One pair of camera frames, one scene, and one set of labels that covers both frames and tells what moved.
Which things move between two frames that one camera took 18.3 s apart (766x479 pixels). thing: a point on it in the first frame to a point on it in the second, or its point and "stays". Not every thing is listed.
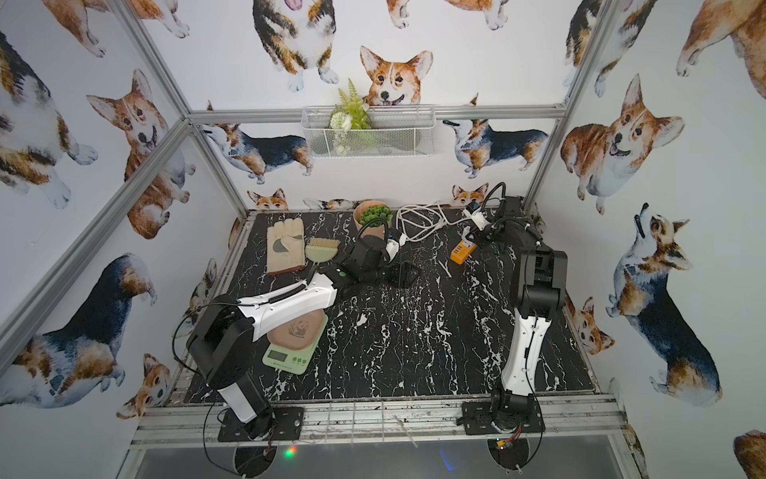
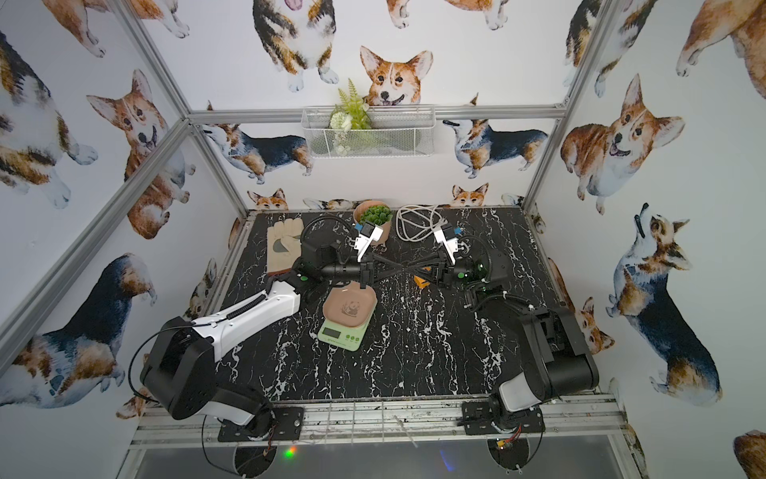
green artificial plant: x=376 y=212 stays
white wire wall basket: x=396 y=132 stays
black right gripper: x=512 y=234 to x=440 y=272
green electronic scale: x=293 y=360 to x=346 y=337
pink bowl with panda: x=299 y=333 to x=349 y=304
